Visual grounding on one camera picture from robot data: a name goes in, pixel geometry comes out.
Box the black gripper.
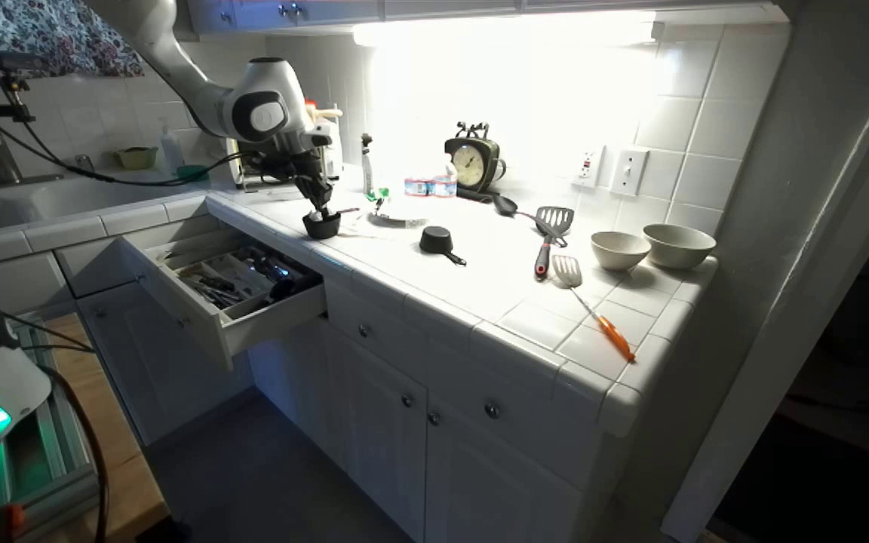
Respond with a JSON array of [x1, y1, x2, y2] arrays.
[[280, 146, 344, 217]]

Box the small black pot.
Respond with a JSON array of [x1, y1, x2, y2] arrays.
[[298, 204, 362, 242]]

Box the small green sink item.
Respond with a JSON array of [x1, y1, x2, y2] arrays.
[[173, 162, 210, 186]]

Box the white plate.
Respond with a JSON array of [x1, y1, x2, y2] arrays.
[[365, 204, 428, 229]]

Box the clear plastic water bottle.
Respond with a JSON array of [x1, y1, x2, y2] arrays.
[[401, 161, 458, 203]]

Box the grey cutlery organizer tray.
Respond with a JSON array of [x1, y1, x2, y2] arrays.
[[165, 244, 308, 320]]

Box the open white drawer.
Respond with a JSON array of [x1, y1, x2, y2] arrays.
[[118, 219, 330, 357]]

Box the white toaster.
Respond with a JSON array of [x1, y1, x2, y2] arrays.
[[441, 121, 511, 204]]

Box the black ladle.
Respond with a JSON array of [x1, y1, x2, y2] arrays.
[[457, 186, 526, 219]]

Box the yellow sponge holder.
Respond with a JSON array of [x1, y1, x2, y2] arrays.
[[115, 146, 162, 171]]

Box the white upper cabinets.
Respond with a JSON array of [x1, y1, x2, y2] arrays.
[[175, 0, 791, 31]]

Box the white cabinets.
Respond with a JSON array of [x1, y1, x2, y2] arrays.
[[241, 264, 658, 543], [175, 0, 791, 31]]

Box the white tiled sink counter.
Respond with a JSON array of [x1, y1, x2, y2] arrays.
[[0, 168, 256, 449]]

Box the under-cabinet light strip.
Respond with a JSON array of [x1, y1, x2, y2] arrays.
[[348, 8, 662, 52]]

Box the white lower cabinets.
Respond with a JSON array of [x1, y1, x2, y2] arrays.
[[241, 264, 658, 543]]

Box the white ceramic bowl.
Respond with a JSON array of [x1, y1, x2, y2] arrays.
[[589, 227, 654, 274], [639, 219, 721, 271]]

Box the floral curtain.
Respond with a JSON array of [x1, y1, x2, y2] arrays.
[[0, 0, 149, 83]]

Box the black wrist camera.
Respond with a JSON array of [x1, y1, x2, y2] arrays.
[[236, 139, 292, 186]]

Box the small black handled pan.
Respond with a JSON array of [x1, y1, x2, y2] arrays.
[[417, 224, 472, 267]]

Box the slotted spatula red handle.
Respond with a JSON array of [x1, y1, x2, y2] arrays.
[[529, 203, 580, 284]]

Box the white wall outlet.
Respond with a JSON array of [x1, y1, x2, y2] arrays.
[[608, 146, 651, 203], [572, 143, 608, 192]]

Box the orange handled knife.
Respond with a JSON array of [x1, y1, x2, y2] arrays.
[[572, 289, 639, 368]]

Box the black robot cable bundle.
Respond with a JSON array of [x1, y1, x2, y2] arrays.
[[0, 0, 256, 543]]

